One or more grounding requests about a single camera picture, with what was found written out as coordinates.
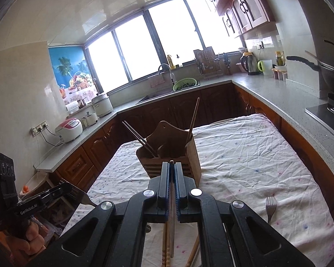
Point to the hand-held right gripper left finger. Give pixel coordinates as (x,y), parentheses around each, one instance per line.
(167,189)

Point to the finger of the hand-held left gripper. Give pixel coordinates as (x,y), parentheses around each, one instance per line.
(59,188)
(59,196)

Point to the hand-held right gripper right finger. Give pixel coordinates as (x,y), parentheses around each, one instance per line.
(178,189)

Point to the round-bowl metal spoon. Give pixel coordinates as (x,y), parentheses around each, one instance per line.
(82,197)

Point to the brown patterned wooden chopstick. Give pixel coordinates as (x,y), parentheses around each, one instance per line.
(171,228)
(165,244)

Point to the wooden utensil holder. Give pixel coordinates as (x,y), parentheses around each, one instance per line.
(172,150)

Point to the dark chopsticks pair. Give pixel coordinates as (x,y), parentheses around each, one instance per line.
(135,134)

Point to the light bamboo chopstick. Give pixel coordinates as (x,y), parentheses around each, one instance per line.
(193,118)
(192,251)

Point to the metal fork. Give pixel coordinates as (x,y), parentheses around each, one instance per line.
(270,208)

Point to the person's left hand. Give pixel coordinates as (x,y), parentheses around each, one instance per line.
(30,240)

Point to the small orange ball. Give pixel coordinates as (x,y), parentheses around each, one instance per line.
(24,190)

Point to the white rice cooker red lid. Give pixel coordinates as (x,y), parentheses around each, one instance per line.
(69,130)

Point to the floral white tablecloth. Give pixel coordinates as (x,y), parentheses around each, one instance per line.
(239,155)

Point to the small white pot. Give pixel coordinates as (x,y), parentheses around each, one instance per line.
(89,119)

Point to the tall white cooker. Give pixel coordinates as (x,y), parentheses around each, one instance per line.
(102,105)

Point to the kitchen sink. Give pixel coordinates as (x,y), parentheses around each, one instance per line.
(156,96)

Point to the wooden lower cabinets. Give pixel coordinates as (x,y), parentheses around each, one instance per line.
(211,100)

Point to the wooden cabinets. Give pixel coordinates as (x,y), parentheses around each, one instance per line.
(245,5)
(211,100)

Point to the green colander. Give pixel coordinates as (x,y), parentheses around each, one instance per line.
(185,84)

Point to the pink dish cloth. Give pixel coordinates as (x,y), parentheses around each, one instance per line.
(157,82)

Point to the chrome faucet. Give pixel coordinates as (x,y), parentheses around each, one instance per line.
(171,75)

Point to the yellow bottle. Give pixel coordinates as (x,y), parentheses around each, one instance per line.
(170,62)

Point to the knife and board rack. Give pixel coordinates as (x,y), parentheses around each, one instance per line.
(207,62)

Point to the grey countertop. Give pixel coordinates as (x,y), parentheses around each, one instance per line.
(281,97)

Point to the electric kettle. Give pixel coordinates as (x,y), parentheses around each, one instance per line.
(250,64)

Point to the kitchen window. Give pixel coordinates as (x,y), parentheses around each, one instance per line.
(167,39)

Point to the spice jars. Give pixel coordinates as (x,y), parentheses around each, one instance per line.
(279,73)

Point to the condiment bottles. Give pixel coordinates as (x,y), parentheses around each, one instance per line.
(279,59)

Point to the gas stove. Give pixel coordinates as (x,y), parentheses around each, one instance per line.
(328,111)

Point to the black wok with lid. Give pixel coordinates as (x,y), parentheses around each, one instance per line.
(331,72)

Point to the wooden upper cabinets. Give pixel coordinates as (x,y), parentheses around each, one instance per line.
(245,5)

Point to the wall socket strip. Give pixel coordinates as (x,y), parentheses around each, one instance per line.
(39,128)

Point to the tropical fruit wall poster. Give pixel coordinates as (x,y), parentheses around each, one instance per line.
(72,72)

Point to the small wall socket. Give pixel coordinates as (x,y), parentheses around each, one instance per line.
(259,45)

